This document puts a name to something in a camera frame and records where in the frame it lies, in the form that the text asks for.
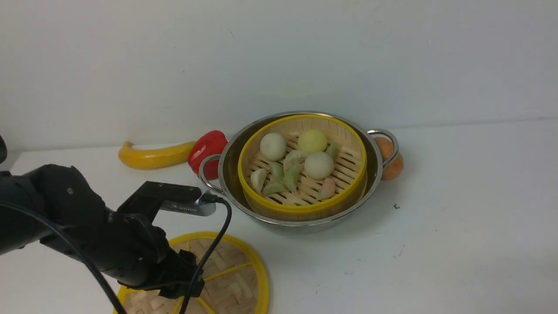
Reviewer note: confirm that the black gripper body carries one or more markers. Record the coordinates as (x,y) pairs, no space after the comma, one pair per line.
(128,247)

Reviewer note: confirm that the yellow bamboo steamer lid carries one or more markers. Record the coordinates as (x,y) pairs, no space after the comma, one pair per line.
(236,282)

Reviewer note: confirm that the yellow bamboo steamer basket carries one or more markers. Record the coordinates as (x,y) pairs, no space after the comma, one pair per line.
(349,171)

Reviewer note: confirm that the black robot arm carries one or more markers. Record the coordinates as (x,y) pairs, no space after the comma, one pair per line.
(51,190)

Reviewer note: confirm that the stainless steel pot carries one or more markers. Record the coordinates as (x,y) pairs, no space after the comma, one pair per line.
(229,180)

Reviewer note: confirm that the yellow toy banana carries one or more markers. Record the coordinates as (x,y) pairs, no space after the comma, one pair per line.
(154,158)

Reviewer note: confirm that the red toy bell pepper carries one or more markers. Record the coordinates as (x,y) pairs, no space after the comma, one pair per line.
(212,143)

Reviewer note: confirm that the white toy dumpling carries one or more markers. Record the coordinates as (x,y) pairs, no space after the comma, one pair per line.
(258,178)
(294,158)

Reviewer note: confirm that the green toy dumpling front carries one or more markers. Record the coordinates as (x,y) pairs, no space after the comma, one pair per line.
(274,187)

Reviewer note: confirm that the green toy dumpling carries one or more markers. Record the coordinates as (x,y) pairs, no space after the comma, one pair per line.
(277,172)
(291,177)
(274,187)
(333,150)

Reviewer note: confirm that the white toy bun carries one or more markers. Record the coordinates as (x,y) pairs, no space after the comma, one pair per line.
(319,165)
(273,146)

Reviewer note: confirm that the green toy dumpling centre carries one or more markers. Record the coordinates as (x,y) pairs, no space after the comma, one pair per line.
(291,177)

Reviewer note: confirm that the white toy dumpling centre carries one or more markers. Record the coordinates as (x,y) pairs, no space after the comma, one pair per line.
(294,158)

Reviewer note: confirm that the white toy bun front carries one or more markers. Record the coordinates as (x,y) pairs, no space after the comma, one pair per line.
(319,165)

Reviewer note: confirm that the pink toy shrimp dumpling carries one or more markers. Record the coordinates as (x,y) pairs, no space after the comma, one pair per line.
(327,190)

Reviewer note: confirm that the yellow toy bun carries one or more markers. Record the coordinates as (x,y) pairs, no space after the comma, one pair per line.
(312,140)

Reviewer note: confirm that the green toy dumpling right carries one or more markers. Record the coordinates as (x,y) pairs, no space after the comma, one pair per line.
(333,150)

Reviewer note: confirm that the orange toy potato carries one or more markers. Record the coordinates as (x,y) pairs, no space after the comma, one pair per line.
(395,168)

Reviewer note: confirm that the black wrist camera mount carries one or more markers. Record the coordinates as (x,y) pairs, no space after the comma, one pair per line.
(153,197)

